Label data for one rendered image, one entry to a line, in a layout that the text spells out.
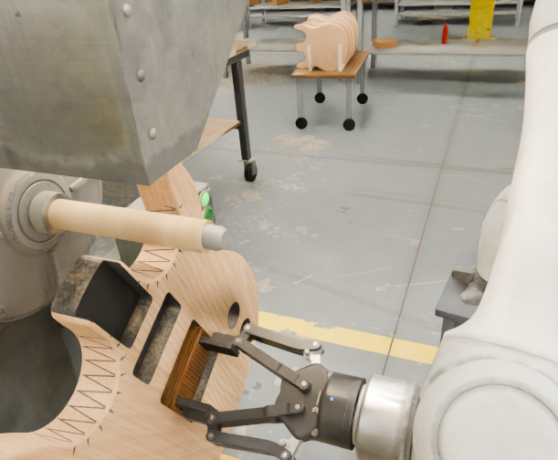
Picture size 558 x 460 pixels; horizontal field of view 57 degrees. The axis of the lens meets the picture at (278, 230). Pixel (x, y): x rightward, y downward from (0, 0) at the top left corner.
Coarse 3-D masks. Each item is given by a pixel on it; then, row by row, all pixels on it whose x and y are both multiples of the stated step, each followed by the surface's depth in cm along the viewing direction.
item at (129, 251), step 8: (200, 184) 89; (208, 184) 90; (200, 192) 88; (208, 192) 89; (136, 200) 86; (136, 208) 83; (144, 208) 83; (120, 240) 82; (120, 248) 83; (128, 248) 83; (136, 248) 82; (128, 256) 84; (136, 256) 83; (128, 264) 85
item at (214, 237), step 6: (204, 228) 48; (210, 228) 48; (216, 228) 48; (222, 228) 48; (204, 234) 48; (210, 234) 48; (216, 234) 47; (222, 234) 48; (228, 234) 49; (204, 240) 48; (210, 240) 47; (216, 240) 47; (222, 240) 48; (228, 240) 49; (204, 246) 48; (210, 246) 48; (216, 246) 48; (222, 246) 48
